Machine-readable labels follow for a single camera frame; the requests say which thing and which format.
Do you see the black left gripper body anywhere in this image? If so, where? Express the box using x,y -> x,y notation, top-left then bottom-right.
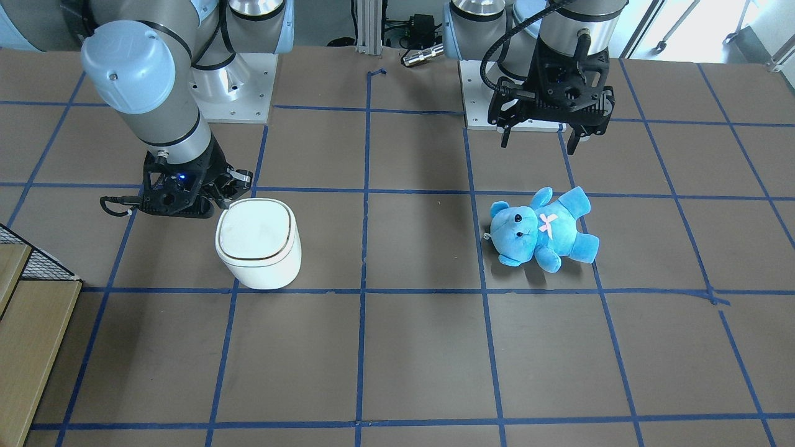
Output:
522,38 -> 607,122

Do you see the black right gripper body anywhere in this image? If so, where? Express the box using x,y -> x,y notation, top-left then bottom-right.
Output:
186,135 -> 234,209

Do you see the white lidded trash can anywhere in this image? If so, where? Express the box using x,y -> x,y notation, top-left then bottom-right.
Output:
215,198 -> 302,291

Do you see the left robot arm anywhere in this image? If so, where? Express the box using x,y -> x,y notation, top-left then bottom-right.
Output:
442,1 -> 627,155

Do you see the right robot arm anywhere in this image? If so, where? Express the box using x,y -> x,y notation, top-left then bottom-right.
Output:
2,1 -> 294,219

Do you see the blue teddy bear plush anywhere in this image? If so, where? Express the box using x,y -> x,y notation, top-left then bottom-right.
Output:
483,186 -> 600,273

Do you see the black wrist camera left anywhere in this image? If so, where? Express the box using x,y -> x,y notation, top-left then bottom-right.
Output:
532,40 -> 609,114

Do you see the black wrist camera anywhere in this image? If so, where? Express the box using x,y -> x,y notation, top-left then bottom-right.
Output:
99,153 -> 215,219
532,40 -> 609,114

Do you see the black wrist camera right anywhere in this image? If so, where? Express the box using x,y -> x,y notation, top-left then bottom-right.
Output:
99,153 -> 215,219

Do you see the aluminium frame post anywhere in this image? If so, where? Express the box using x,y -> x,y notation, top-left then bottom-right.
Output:
353,0 -> 385,56

